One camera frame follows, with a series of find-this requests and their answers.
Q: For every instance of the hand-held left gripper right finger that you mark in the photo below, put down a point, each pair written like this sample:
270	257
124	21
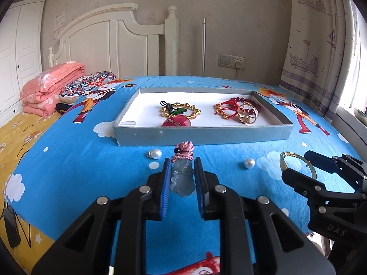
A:
199	189

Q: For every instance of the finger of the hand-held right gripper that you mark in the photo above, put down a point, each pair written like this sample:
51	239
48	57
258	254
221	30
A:
298	181
319	161

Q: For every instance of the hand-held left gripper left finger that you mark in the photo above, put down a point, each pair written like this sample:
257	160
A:
165	189

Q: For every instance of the gold band bangle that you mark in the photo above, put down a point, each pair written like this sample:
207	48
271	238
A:
283	161

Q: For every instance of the grey cardboard box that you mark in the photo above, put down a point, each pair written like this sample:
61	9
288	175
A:
200	136

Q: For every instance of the gold bamboo bangle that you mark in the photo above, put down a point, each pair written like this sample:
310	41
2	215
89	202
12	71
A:
195	110

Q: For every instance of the white pearl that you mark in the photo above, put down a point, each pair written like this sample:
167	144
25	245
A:
155	153
249	163

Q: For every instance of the window sill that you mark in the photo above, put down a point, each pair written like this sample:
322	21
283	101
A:
349	126

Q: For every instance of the red stone pendant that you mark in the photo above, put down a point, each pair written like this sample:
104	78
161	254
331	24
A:
177	121

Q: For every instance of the gold interlocked rings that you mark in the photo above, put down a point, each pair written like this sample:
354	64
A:
248	119

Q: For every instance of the blue printed blanket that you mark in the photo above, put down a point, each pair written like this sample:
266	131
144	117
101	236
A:
86	149

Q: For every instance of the printed curtain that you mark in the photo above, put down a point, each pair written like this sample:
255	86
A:
315	48

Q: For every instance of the patterned pillow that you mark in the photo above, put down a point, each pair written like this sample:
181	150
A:
86	86

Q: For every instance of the yellow bed sheet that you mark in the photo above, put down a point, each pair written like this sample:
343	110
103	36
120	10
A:
20	149

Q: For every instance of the pink folded quilt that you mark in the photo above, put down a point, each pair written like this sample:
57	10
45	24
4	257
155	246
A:
48	88

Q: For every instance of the white bed headboard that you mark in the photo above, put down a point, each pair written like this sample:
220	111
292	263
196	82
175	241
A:
114	43

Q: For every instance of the white wardrobe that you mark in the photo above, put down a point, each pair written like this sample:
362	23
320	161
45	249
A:
20	63

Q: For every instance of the paper notice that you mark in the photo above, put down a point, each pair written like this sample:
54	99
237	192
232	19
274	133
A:
59	24

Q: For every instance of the wall socket with plug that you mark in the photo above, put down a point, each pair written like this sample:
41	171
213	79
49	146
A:
239	63

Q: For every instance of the wall switch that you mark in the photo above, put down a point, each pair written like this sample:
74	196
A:
225	60

